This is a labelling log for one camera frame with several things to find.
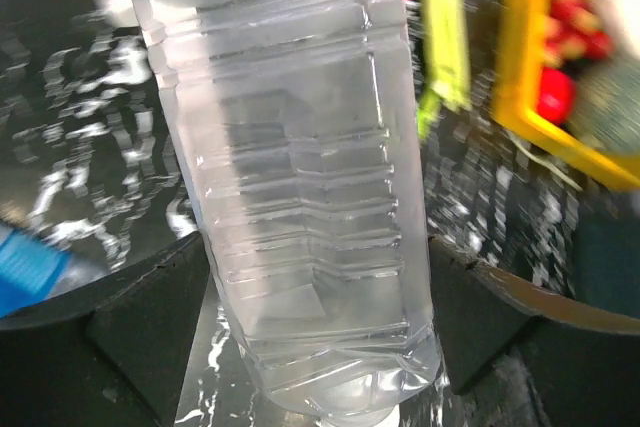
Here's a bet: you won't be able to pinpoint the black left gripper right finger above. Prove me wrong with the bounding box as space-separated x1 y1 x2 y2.
429 236 639 426

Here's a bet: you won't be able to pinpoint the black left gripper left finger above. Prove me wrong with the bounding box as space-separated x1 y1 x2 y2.
1 232 210 426

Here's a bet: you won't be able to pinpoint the blue label crushed bottle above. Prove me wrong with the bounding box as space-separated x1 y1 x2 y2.
0 222 111 317

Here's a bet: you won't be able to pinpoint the large clear square bottle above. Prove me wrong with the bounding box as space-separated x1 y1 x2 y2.
132 0 441 426

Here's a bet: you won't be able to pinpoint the dark green plastic bin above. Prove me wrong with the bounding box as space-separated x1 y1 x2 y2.
571 181 639 318

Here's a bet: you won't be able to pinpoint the yellow plastic tray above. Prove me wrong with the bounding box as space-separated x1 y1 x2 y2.
491 0 639 191

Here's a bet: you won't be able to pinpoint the celery stalk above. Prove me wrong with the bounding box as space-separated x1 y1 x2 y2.
417 0 471 140

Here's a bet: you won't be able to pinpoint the red strawberries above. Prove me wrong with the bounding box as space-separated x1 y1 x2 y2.
536 0 615 126

